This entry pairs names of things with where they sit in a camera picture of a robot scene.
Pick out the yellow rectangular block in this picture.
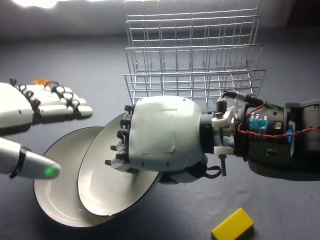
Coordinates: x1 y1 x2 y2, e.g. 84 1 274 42
211 207 255 240

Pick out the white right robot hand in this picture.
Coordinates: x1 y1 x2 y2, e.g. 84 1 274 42
104 95 209 185

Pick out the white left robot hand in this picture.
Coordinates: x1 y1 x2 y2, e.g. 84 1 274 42
0 78 94 181

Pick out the orange swirl cookie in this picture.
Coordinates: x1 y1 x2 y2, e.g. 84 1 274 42
31 78 58 88

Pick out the silver wire dish rack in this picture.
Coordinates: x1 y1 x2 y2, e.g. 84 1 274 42
124 0 267 107

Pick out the white plate with dark rim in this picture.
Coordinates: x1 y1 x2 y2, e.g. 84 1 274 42
33 126 141 228
76 112 163 217

